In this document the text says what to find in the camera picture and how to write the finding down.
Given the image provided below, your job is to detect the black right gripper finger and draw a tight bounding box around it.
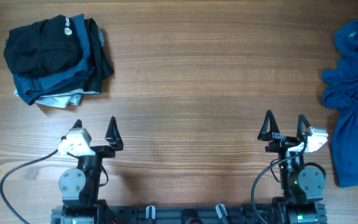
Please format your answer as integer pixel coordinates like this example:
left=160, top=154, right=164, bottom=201
left=257, top=110, right=281, bottom=141
left=296, top=114, right=311, bottom=141

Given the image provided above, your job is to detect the blue polo shirt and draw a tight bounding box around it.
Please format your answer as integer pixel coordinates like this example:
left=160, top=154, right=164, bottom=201
left=322, top=20, right=358, bottom=188

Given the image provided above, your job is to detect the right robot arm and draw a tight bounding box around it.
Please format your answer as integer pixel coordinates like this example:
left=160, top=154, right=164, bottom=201
left=251, top=110, right=328, bottom=223

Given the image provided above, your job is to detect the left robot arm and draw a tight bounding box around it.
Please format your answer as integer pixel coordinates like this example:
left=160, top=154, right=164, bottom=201
left=50, top=117, right=124, bottom=224

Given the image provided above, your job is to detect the light grey folded garment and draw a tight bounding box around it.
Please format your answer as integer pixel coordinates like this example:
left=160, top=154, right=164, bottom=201
left=13, top=88, right=84, bottom=109

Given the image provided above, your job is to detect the black bottom folded garment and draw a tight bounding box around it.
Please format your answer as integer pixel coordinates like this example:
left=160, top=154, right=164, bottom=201
left=74, top=18, right=114, bottom=95

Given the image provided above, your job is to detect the black folded garment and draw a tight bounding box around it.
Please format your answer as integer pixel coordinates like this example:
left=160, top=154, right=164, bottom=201
left=4, top=15, right=82, bottom=78
left=74, top=18, right=114, bottom=95

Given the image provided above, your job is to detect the navy folded garment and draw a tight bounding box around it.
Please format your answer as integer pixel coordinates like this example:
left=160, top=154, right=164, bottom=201
left=13, top=14, right=94, bottom=105

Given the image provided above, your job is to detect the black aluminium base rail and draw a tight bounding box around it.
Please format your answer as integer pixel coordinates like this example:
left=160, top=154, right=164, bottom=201
left=50, top=204, right=328, bottom=224

